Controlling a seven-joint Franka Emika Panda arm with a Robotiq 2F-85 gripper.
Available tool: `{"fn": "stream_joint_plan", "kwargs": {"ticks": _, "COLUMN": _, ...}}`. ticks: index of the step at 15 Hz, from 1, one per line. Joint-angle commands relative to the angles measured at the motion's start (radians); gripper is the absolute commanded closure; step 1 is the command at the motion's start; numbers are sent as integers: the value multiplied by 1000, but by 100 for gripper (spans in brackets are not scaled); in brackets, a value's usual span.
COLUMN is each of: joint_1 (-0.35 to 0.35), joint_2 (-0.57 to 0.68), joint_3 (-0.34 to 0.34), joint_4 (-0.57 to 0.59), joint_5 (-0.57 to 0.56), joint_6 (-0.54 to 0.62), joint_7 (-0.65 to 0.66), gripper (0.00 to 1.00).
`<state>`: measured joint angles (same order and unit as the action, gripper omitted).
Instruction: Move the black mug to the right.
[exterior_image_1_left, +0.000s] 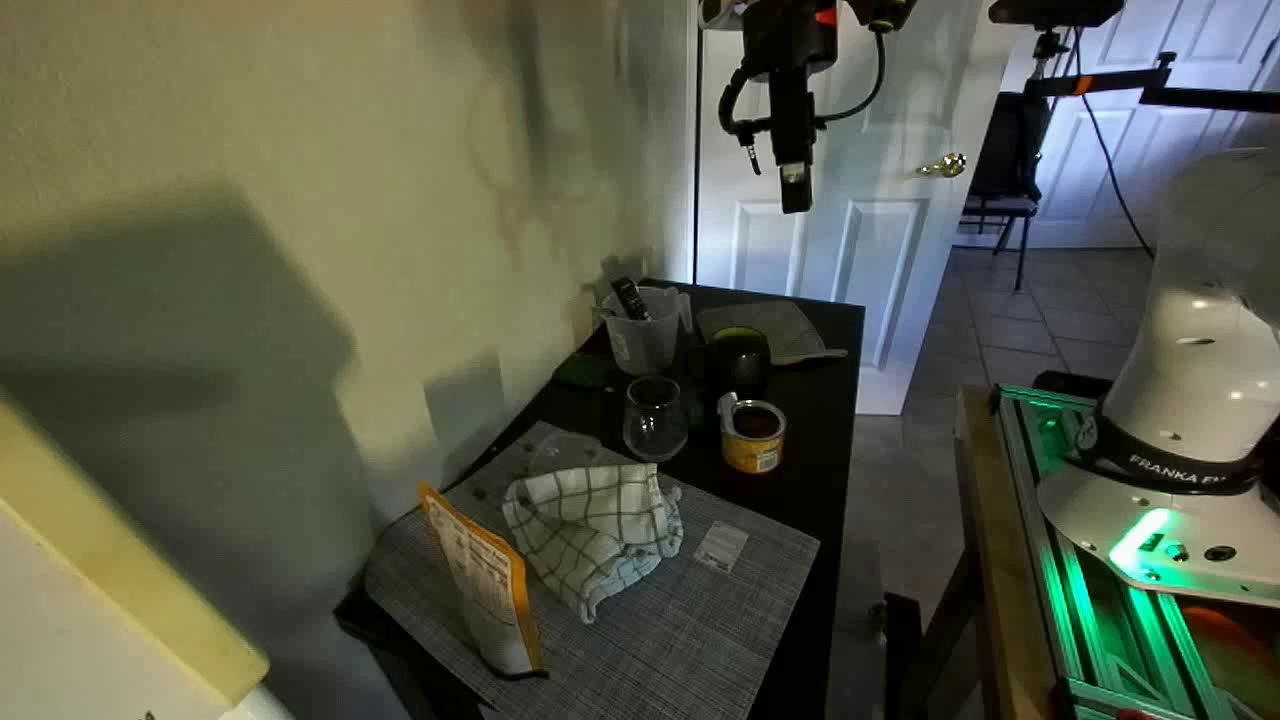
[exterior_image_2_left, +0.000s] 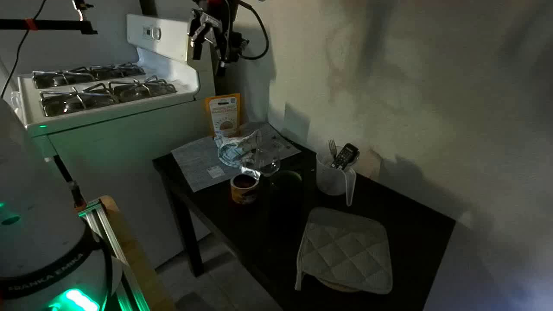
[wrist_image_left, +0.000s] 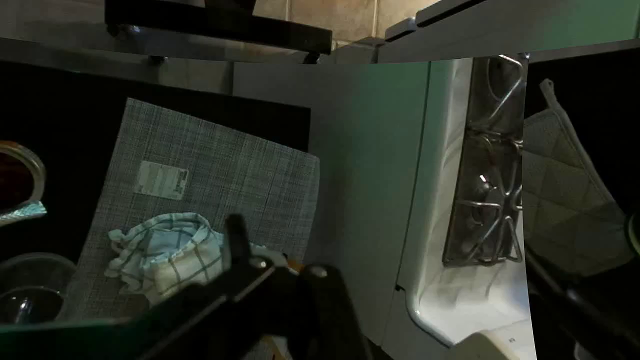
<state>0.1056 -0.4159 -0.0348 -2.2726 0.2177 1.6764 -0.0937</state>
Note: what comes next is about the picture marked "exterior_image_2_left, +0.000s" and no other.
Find black mug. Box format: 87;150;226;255
267;169;302;214

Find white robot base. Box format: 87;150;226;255
0;99;113;311

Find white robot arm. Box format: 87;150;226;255
188;0;269;67

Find yellow mug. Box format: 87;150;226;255
229;172;258;205

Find crumpled plastic bag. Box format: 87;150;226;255
214;131;258;167

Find paper sheet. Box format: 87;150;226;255
170;124;298;191

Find orange food pouch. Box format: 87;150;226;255
203;93;241;136

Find black utensil in cup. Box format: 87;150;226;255
335;143;359;169

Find black side table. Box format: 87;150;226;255
153;146;454;311

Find grey quilted pot holder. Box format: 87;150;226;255
293;207;393;295

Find white gas stove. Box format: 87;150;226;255
13;13;214;265

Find wooden aluminium frame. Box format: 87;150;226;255
79;195;176;311

